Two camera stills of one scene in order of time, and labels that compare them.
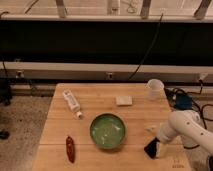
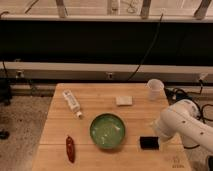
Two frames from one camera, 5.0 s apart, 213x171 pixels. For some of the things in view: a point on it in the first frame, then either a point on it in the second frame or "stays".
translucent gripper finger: [158, 149] to [164, 143]
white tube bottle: [73, 103] stays
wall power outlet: [110, 75] stays
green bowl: [107, 130] stays
